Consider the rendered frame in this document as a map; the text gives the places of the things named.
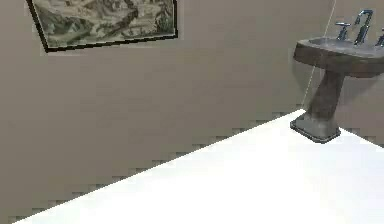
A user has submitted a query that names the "grey metal faucet handle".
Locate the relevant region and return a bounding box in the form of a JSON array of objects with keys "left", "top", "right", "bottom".
[
  {"left": 334, "top": 21, "right": 352, "bottom": 42},
  {"left": 375, "top": 27, "right": 384, "bottom": 48}
]

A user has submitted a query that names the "dark grey pedestal sink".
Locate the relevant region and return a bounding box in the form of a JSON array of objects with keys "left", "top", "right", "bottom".
[{"left": 289, "top": 37, "right": 384, "bottom": 144}]

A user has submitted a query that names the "black framed landscape picture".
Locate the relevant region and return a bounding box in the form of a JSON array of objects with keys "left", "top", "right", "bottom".
[{"left": 25, "top": 0, "right": 179, "bottom": 54}]

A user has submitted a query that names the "grey metal sink faucet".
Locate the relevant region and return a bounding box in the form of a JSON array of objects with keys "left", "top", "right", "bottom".
[{"left": 353, "top": 9, "right": 374, "bottom": 47}]

